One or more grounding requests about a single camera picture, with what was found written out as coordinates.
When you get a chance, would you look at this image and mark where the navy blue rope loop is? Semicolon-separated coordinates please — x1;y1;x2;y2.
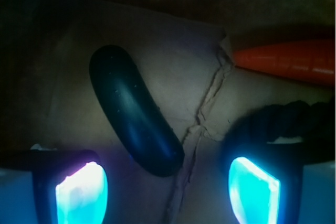
222;99;336;151

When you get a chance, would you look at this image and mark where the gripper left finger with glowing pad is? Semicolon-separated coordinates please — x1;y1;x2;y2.
1;150;108;223

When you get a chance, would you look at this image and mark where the orange plastic carrot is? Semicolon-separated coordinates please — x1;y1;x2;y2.
233;39;335;87

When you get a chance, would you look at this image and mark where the brown paper bag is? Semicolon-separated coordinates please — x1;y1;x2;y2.
1;0;335;223

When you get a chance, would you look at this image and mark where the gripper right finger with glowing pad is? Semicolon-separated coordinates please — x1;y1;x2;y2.
223;143;335;223

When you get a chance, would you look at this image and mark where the dark green plastic pickle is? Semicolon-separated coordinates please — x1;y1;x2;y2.
89;45;185;177

